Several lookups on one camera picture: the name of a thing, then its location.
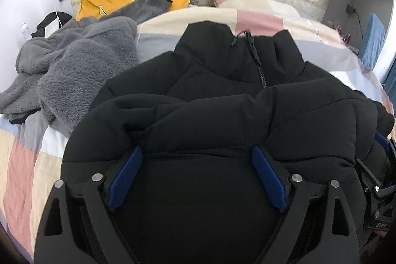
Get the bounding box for small bottles on shelf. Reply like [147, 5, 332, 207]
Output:
[327, 21, 351, 46]

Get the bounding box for grey fleece garment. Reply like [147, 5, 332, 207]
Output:
[1, 0, 172, 136]

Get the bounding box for blue fabric item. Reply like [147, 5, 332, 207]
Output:
[358, 13, 385, 70]

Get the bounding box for wall socket right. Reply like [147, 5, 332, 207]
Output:
[346, 4, 356, 15]

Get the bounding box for black puffer jacket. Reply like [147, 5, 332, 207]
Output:
[61, 22, 395, 263]

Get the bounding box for pastel patchwork bed cover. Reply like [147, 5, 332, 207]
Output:
[1, 7, 394, 263]

